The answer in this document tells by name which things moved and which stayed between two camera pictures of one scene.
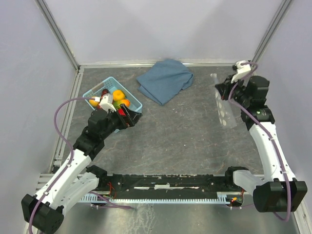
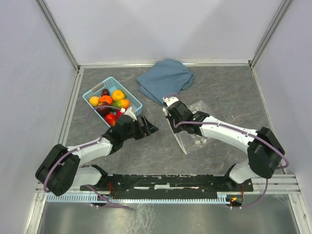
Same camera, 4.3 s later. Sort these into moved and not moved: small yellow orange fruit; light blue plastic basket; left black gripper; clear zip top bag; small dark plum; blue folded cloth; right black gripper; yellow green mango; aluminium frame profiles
Moved: left black gripper; right black gripper; clear zip top bag
Not moved: aluminium frame profiles; blue folded cloth; small yellow orange fruit; small dark plum; yellow green mango; light blue plastic basket
